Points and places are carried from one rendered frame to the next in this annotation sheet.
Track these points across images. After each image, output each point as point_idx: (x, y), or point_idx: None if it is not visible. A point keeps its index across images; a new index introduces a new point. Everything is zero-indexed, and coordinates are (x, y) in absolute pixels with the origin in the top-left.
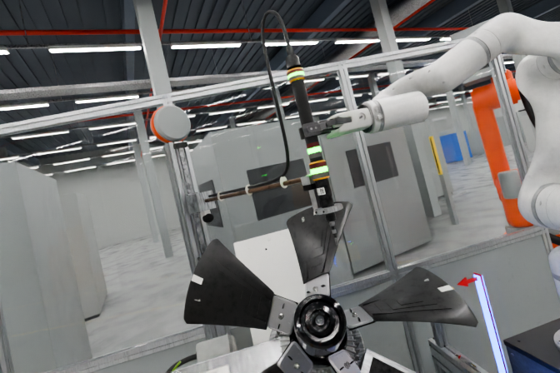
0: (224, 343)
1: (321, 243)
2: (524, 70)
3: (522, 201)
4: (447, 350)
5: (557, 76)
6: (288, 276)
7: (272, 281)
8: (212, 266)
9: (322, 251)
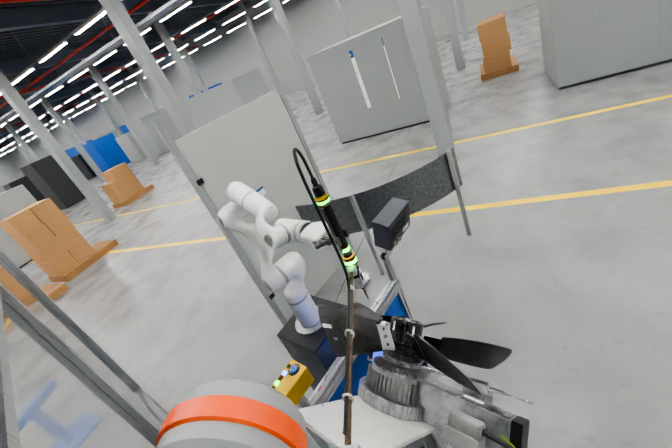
0: (455, 411)
1: (357, 324)
2: (234, 215)
3: (277, 279)
4: (310, 403)
5: (248, 214)
6: (355, 415)
7: (371, 424)
8: (437, 350)
9: (363, 324)
